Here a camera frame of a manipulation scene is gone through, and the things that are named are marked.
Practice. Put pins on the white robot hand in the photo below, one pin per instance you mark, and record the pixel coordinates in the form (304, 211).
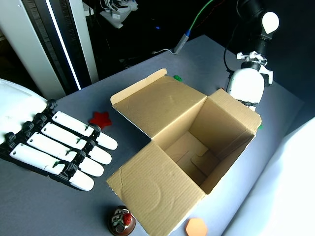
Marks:
(246, 84)
(22, 110)

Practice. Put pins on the cardboard box with flaps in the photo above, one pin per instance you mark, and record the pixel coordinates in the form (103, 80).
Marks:
(157, 105)

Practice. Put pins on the chocolate toy cake with strawberry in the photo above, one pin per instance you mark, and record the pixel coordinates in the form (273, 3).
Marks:
(121, 221)

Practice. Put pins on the white cabinet with light strip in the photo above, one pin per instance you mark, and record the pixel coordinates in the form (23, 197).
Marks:
(17, 37)

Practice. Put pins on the red felt star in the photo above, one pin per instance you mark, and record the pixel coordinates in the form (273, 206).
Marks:
(99, 119)

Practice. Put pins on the white backdrop sheet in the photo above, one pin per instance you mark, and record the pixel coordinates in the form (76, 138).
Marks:
(283, 184)

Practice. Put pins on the grey table cloth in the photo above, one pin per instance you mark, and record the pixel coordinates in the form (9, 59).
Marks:
(61, 211)

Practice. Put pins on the orange hexagon block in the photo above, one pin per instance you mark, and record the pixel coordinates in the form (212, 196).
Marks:
(195, 227)

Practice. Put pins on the white bracket device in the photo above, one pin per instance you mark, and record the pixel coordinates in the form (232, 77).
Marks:
(113, 17)

